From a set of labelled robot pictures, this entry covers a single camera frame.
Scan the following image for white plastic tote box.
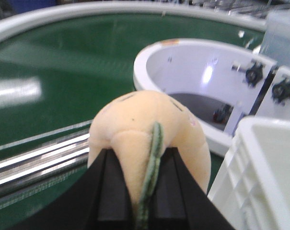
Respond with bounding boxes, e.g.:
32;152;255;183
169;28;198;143
208;116;290;230

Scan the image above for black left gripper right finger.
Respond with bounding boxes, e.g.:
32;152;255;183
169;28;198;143
149;148;233;230

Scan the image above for steel guide rails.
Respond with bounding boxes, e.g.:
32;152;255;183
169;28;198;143
0;120;91;199

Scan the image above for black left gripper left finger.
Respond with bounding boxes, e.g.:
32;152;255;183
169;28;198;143
11;149;134;230

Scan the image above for black star knob left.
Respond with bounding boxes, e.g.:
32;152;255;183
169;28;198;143
245;61;265;88

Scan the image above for white inner ring guard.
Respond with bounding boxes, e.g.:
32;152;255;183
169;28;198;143
133;38;290;156

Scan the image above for white outer conveyor rim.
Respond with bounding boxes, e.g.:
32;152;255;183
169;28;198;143
0;1;267;46

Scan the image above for black star knob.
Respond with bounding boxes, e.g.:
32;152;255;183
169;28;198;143
245;61;265;88
271;77;290;104

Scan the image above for black star knob right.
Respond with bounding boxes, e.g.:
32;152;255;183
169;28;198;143
271;77;290;104

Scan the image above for cream round plush toy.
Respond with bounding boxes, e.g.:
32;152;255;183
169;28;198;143
87;90;211;230

